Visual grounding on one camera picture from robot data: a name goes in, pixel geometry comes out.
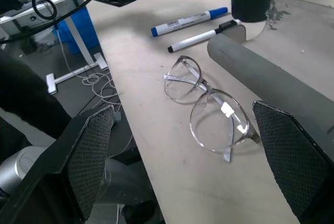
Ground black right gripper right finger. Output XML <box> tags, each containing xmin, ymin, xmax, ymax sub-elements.
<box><xmin>252</xmin><ymin>100</ymin><xmax>334</xmax><ymax>224</ymax></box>

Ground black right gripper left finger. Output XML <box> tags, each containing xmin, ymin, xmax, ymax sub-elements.
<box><xmin>0</xmin><ymin>104</ymin><xmax>115</xmax><ymax>224</ymax></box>

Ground blue whiteboard marker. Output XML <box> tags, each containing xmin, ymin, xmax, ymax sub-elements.
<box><xmin>150</xmin><ymin>6</ymin><xmax>229</xmax><ymax>38</ymax></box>

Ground blue plastic box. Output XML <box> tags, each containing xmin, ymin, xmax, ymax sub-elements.
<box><xmin>53</xmin><ymin>6</ymin><xmax>101</xmax><ymax>55</ymax></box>

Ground black capped white marker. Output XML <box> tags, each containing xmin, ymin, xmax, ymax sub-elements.
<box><xmin>167</xmin><ymin>19</ymin><xmax>242</xmax><ymax>53</ymax></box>

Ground grey open glasses case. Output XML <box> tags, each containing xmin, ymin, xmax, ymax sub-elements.
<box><xmin>207</xmin><ymin>0</ymin><xmax>334</xmax><ymax>157</ymax></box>

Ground black robot body cover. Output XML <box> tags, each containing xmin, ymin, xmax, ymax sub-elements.
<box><xmin>0</xmin><ymin>50</ymin><xmax>71</xmax><ymax>140</ymax></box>

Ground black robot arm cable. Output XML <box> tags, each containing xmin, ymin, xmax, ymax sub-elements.
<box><xmin>0</xmin><ymin>0</ymin><xmax>92</xmax><ymax>44</ymax></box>

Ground white metal table leg base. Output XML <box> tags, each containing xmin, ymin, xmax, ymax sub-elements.
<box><xmin>45</xmin><ymin>0</ymin><xmax>109</xmax><ymax>95</ymax></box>

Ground white floor cables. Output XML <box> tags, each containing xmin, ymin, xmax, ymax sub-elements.
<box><xmin>59</xmin><ymin>33</ymin><xmax>123</xmax><ymax>106</ymax></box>

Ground clear frame eyeglasses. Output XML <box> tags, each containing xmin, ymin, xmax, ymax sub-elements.
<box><xmin>163</xmin><ymin>55</ymin><xmax>261</xmax><ymax>163</ymax></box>

